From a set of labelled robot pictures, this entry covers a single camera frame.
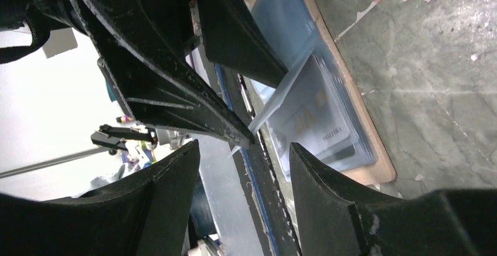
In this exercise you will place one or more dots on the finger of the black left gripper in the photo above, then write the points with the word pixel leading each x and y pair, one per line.
pixel 154 83
pixel 233 40

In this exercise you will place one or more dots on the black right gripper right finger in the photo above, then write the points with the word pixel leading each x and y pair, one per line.
pixel 339 216

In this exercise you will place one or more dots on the silver VIP credit card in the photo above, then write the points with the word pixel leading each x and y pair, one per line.
pixel 311 115

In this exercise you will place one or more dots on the tan leather card holder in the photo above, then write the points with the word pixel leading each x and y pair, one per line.
pixel 382 169

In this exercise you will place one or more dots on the blue credit cards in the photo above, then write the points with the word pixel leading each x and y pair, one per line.
pixel 290 31

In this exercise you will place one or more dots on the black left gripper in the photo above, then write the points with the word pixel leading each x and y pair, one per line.
pixel 41 17

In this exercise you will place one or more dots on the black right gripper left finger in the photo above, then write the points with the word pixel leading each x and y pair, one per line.
pixel 145 213

